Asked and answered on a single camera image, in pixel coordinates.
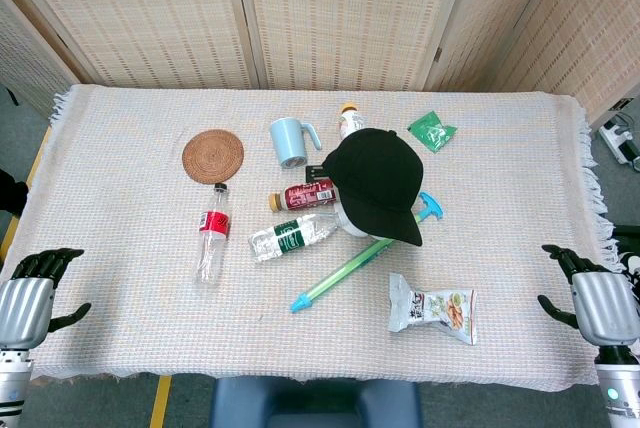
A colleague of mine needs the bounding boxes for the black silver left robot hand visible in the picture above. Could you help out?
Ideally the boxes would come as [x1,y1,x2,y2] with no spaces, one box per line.
[0,247,93,352]

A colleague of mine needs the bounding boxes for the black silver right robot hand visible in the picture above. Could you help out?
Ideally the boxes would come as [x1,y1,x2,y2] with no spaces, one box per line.
[537,244,640,349]

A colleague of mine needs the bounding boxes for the black baseball cap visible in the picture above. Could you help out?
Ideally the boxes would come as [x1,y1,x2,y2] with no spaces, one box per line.
[321,127,425,248]

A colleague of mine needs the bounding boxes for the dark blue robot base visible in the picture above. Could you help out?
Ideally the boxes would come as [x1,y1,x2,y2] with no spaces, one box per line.
[209,376,422,428]

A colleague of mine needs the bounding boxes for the beige woven tablecloth with fringe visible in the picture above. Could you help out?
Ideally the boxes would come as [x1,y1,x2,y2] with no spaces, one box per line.
[0,83,621,394]

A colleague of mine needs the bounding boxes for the black object on floor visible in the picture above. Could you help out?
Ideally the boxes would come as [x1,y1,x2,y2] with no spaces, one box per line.
[0,167,29,213]

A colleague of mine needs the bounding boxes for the silver snack bag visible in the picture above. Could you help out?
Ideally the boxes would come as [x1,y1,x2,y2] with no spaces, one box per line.
[388,272,478,347]

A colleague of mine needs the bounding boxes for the empty clear bottle red label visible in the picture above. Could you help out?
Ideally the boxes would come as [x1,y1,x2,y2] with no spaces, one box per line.
[194,181,232,285]

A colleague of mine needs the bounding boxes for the round brown woven coaster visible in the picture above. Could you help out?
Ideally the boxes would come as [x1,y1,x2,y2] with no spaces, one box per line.
[181,129,246,184]

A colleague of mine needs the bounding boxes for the green plastic packet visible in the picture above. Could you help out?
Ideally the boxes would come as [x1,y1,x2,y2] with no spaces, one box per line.
[405,110,459,154]

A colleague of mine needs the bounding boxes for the green blue toy water pump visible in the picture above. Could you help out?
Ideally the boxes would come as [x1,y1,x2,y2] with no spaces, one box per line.
[291,191,445,314]

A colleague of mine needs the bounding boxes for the clear water bottle green label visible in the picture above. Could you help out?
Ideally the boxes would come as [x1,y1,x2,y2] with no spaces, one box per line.
[248,212,346,264]

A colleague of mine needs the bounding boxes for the brown drink bottle red label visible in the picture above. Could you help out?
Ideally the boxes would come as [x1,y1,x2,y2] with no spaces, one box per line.
[268,177,337,213]

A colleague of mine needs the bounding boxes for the white bottle with yellow cap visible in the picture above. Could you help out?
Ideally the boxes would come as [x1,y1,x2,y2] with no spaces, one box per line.
[337,103,366,142]

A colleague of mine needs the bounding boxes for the wooden woven folding screen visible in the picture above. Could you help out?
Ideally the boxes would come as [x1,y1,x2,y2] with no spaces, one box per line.
[0,0,640,124]

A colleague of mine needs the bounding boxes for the white power strip with cables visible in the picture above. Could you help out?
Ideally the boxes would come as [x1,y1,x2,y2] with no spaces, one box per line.
[598,97,640,165]

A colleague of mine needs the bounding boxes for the light blue mug with handle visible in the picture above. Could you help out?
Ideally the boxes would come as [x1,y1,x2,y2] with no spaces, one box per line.
[269,116,322,169]

